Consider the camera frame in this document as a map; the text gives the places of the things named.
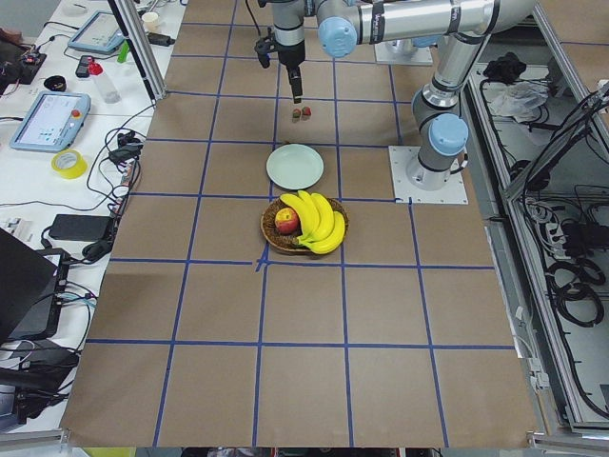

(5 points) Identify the brown wicker basket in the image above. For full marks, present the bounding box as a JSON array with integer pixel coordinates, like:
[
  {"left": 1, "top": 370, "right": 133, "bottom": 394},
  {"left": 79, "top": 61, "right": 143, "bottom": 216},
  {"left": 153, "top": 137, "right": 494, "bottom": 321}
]
[{"left": 261, "top": 198, "right": 348, "bottom": 253}]

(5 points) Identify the black power adapter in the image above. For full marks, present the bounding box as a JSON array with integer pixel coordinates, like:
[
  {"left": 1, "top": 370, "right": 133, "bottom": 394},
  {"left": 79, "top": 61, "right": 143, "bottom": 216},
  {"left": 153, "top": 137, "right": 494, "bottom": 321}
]
[{"left": 49, "top": 214, "right": 112, "bottom": 241}]

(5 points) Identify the yellow tape roll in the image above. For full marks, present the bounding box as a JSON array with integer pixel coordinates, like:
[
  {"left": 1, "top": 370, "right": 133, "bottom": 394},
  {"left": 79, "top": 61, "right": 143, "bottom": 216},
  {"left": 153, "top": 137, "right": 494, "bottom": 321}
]
[{"left": 51, "top": 149, "right": 88, "bottom": 180}]

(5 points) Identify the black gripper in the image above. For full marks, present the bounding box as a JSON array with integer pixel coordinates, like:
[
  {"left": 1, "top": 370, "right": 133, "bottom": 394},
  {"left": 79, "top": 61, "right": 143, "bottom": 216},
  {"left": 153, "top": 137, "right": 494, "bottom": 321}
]
[{"left": 254, "top": 26, "right": 305, "bottom": 104}]

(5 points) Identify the light green plate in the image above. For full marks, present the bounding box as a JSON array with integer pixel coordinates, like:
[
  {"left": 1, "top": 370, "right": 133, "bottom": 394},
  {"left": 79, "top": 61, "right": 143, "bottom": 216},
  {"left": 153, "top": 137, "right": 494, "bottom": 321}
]
[{"left": 265, "top": 144, "right": 324, "bottom": 190}]

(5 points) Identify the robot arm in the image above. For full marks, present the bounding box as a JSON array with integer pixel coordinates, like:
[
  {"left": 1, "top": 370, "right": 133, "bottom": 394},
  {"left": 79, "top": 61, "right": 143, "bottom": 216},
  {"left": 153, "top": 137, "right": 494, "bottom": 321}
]
[{"left": 254, "top": 1, "right": 536, "bottom": 184}]

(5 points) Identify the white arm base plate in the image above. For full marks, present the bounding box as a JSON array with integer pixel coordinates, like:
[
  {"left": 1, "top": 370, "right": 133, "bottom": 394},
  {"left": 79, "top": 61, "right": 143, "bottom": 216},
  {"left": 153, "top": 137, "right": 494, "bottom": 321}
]
[
  {"left": 374, "top": 39, "right": 433, "bottom": 67},
  {"left": 388, "top": 146, "right": 468, "bottom": 205}
]

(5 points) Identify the clear bottle red cap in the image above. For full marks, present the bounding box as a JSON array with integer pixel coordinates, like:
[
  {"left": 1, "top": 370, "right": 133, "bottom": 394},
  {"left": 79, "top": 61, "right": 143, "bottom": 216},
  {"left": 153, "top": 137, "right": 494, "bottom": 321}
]
[{"left": 88, "top": 60, "right": 121, "bottom": 104}]

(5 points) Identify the aluminium frame post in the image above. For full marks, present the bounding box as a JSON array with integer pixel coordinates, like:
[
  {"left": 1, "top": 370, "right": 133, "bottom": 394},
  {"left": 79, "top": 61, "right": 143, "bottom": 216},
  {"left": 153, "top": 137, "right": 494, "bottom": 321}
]
[{"left": 108, "top": 0, "right": 167, "bottom": 102}]

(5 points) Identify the white paper cup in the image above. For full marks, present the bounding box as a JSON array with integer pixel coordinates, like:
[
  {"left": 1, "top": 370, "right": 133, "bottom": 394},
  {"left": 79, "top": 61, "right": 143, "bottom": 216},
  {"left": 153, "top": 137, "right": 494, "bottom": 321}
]
[{"left": 141, "top": 11, "right": 161, "bottom": 33}]

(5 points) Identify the red apple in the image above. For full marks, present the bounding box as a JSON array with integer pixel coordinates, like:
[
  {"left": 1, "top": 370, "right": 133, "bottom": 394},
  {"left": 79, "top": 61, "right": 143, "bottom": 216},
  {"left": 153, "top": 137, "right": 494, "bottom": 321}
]
[{"left": 274, "top": 207, "right": 300, "bottom": 235}]

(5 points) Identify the yellow banana bunch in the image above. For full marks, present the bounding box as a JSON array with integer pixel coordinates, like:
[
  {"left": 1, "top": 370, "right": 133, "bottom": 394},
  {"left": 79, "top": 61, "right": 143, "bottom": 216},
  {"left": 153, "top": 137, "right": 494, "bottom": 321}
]
[{"left": 280, "top": 190, "right": 347, "bottom": 255}]

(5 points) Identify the black laptop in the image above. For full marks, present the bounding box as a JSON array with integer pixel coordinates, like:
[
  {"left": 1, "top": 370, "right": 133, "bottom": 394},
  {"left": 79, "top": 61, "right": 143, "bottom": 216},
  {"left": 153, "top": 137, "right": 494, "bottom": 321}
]
[{"left": 1, "top": 230, "right": 69, "bottom": 343}]

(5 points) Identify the teach pendant tablet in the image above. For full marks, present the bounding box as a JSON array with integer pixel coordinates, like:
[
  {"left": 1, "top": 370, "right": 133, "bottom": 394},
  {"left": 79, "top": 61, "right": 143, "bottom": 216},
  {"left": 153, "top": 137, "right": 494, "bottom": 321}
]
[
  {"left": 68, "top": 10, "right": 124, "bottom": 55},
  {"left": 10, "top": 91, "right": 91, "bottom": 153}
]

